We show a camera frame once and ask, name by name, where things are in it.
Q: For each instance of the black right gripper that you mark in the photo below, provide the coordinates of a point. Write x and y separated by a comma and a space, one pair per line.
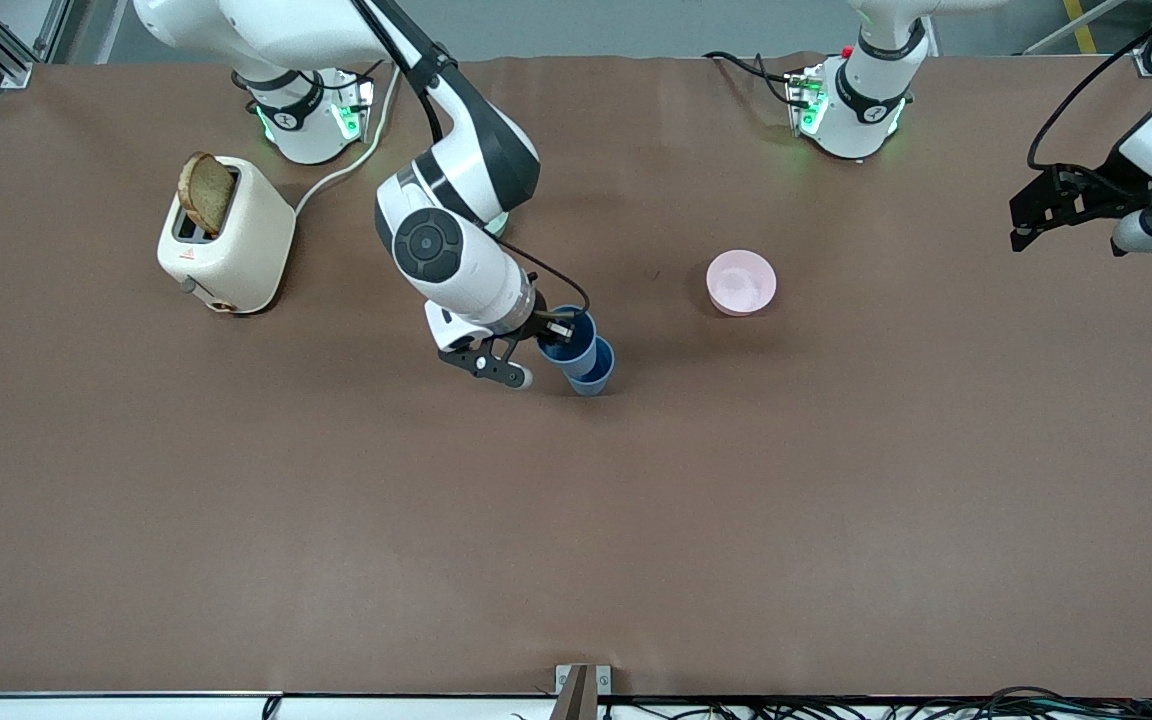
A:
542, 321

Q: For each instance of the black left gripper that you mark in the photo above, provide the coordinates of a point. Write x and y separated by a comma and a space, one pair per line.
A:
1108, 188

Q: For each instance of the blue plastic cup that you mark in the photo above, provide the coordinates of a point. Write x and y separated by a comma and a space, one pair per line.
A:
576, 350
596, 380

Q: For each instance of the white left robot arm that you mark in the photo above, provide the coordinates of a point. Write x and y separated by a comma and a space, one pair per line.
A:
866, 105

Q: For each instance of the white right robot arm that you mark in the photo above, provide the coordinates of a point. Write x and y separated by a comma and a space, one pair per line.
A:
466, 270

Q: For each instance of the light green bowl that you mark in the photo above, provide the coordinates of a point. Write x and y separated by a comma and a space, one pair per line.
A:
502, 225

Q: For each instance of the pink bowl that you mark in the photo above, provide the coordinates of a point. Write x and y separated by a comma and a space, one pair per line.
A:
741, 283

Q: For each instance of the brown table cover cloth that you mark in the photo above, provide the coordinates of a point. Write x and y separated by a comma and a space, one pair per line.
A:
576, 550

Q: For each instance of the cream white toaster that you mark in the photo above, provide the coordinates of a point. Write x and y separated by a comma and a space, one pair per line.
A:
246, 245

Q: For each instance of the brown bread slice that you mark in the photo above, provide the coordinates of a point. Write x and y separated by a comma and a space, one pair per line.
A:
208, 195

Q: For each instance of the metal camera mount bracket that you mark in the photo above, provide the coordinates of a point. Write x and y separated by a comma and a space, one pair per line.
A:
582, 690

